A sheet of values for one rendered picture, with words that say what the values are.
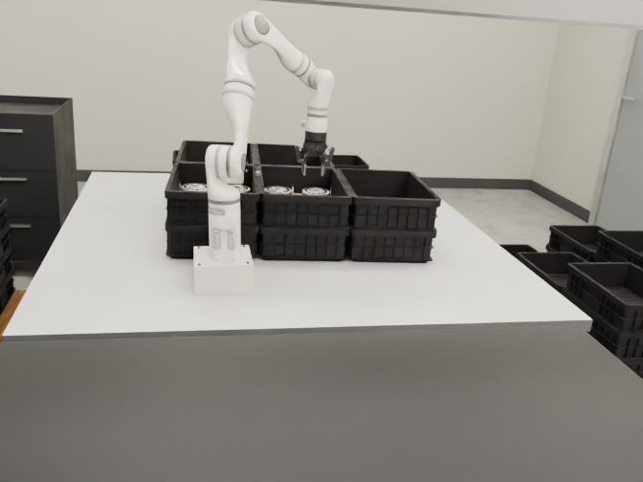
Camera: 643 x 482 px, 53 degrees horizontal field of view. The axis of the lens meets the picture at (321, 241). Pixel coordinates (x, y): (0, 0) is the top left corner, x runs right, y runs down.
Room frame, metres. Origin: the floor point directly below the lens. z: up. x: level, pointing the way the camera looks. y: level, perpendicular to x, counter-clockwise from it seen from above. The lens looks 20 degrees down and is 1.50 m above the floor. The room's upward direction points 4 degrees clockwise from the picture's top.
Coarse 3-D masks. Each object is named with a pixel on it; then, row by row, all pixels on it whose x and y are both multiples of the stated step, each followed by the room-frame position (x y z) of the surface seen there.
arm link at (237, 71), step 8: (240, 16) 2.01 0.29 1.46; (232, 24) 2.01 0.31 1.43; (240, 24) 1.98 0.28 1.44; (232, 32) 2.00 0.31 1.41; (240, 32) 1.98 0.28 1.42; (232, 40) 1.99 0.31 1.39; (240, 40) 1.99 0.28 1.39; (248, 40) 1.98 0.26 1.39; (232, 48) 1.97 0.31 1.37; (240, 48) 2.00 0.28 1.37; (248, 48) 2.02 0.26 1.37; (232, 56) 1.96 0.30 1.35; (240, 56) 1.97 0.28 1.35; (248, 56) 2.01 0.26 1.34; (232, 64) 1.93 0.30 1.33; (240, 64) 1.94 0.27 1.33; (232, 72) 1.90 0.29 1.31; (240, 72) 1.90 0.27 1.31; (248, 72) 1.93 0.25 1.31; (224, 80) 1.91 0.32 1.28; (232, 80) 1.88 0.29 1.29; (240, 80) 1.88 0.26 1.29; (248, 80) 1.89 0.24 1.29
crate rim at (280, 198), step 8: (296, 168) 2.37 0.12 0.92; (312, 168) 2.38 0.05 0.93; (320, 168) 2.39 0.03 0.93; (328, 168) 2.39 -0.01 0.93; (336, 176) 2.29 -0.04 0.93; (344, 184) 2.18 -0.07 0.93; (264, 192) 2.00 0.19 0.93; (264, 200) 1.97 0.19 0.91; (272, 200) 1.98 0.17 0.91; (280, 200) 1.98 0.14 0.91; (288, 200) 1.98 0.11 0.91; (296, 200) 1.99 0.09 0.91; (304, 200) 1.99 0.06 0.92; (312, 200) 2.00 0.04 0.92; (320, 200) 2.00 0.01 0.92; (328, 200) 2.00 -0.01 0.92; (336, 200) 2.01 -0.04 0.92; (344, 200) 2.01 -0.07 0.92
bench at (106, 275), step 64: (128, 192) 2.64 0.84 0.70; (64, 256) 1.89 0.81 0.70; (128, 256) 1.93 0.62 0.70; (448, 256) 2.15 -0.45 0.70; (512, 256) 2.20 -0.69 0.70; (64, 320) 1.47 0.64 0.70; (128, 320) 1.50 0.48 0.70; (192, 320) 1.52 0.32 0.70; (256, 320) 1.55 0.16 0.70; (320, 320) 1.58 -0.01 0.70; (384, 320) 1.61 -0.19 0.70; (448, 320) 1.64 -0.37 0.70; (512, 320) 1.67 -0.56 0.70; (576, 320) 1.71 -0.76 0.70
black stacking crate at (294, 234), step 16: (272, 240) 1.99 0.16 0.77; (288, 240) 2.00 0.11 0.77; (304, 240) 2.01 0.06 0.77; (320, 240) 2.01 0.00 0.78; (336, 240) 2.02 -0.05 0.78; (272, 256) 1.99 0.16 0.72; (288, 256) 2.00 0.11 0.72; (304, 256) 2.01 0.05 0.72; (320, 256) 2.01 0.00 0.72; (336, 256) 2.02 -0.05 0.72
